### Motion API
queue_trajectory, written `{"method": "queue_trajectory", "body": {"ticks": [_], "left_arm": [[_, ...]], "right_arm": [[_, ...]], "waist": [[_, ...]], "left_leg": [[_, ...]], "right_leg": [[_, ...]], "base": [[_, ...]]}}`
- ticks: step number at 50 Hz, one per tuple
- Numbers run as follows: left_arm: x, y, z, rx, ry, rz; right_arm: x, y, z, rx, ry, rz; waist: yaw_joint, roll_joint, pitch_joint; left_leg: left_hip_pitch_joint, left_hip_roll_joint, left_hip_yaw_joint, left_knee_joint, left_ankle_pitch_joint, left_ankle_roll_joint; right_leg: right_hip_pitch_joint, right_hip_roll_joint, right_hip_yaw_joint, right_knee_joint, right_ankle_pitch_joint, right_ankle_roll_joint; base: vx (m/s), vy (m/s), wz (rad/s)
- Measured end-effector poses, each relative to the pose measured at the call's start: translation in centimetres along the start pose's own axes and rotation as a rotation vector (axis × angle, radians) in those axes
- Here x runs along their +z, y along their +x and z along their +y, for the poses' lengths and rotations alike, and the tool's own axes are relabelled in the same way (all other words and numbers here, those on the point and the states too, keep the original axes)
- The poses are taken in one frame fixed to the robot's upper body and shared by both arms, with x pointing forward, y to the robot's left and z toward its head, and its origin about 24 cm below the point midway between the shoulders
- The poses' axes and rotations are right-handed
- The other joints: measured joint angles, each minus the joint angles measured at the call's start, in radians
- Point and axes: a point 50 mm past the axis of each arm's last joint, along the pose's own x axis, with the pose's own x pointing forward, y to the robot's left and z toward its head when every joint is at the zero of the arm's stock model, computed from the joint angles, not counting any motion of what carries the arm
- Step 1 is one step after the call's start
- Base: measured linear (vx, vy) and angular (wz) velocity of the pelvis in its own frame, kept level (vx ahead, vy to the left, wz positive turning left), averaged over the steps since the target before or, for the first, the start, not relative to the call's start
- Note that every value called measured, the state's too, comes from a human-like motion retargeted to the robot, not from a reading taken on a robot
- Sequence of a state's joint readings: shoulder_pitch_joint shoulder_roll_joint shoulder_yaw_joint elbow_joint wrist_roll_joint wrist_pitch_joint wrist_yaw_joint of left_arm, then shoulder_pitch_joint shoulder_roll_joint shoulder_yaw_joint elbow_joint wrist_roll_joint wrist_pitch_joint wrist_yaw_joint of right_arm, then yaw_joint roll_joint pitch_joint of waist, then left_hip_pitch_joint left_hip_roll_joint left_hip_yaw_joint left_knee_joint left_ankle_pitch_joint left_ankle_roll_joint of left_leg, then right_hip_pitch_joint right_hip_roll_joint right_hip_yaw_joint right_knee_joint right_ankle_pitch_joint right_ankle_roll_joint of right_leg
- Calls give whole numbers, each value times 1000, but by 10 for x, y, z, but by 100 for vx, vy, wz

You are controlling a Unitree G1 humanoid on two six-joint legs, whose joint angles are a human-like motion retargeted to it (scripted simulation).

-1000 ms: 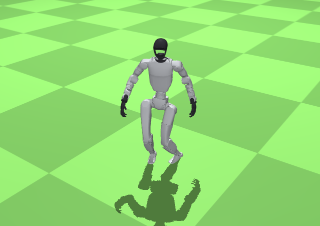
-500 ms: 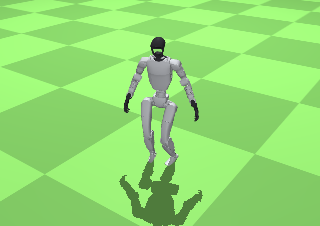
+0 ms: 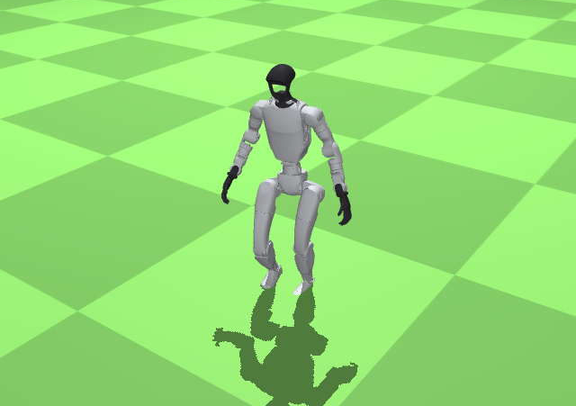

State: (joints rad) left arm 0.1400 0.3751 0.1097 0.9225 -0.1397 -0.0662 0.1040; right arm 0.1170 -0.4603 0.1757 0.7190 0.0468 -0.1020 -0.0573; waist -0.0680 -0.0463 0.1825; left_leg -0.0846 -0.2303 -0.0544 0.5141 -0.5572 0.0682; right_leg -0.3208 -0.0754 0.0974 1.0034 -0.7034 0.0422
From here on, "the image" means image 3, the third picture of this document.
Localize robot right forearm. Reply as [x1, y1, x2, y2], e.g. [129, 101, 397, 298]
[229, 129, 253, 176]

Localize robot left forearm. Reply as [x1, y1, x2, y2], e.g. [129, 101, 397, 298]
[328, 142, 347, 192]

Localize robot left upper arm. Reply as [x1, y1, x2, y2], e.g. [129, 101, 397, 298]
[301, 105, 335, 158]

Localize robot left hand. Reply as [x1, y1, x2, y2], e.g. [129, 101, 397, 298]
[335, 184, 352, 226]

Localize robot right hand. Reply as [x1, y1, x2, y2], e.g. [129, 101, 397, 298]
[221, 166, 239, 204]

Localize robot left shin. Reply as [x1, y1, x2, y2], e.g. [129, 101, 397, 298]
[294, 242, 315, 284]

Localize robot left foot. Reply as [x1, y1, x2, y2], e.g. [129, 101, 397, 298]
[293, 277, 315, 295]

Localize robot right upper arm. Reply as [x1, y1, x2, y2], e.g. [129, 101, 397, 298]
[244, 100, 267, 144]

